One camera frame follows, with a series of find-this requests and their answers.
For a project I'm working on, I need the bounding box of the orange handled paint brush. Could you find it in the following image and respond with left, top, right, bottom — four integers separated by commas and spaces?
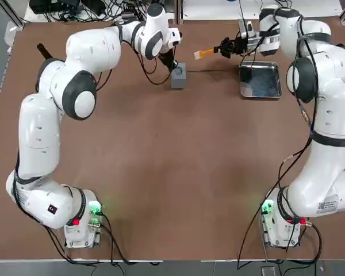
193, 48, 219, 60

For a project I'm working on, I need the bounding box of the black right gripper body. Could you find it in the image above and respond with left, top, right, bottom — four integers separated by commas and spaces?
232, 36, 250, 56

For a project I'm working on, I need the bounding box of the white panel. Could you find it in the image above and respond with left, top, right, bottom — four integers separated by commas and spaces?
182, 0, 344, 20

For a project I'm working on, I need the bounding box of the shiny metal tray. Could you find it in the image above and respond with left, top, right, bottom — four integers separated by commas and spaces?
237, 61, 283, 101

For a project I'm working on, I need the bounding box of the black base power cable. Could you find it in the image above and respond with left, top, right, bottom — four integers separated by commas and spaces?
99, 212, 164, 265
300, 221, 324, 264

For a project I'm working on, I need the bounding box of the aluminium camera post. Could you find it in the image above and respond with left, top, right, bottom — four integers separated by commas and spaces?
175, 0, 183, 25

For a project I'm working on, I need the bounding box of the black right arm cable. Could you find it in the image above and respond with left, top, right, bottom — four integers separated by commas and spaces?
237, 5, 324, 264

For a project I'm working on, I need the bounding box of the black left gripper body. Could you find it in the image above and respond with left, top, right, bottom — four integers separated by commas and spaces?
158, 48, 177, 63

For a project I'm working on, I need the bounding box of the brown glass bottle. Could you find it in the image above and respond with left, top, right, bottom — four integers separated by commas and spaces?
37, 43, 57, 63

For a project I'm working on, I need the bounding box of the grey part base block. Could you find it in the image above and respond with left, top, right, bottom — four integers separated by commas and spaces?
170, 62, 188, 90

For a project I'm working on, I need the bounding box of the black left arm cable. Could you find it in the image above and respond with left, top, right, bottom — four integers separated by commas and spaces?
13, 22, 175, 219

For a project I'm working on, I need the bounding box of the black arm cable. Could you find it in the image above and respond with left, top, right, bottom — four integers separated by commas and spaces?
13, 22, 175, 219
237, 5, 324, 264

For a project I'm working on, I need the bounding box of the black electronics box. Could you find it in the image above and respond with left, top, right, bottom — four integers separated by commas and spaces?
30, 0, 81, 14

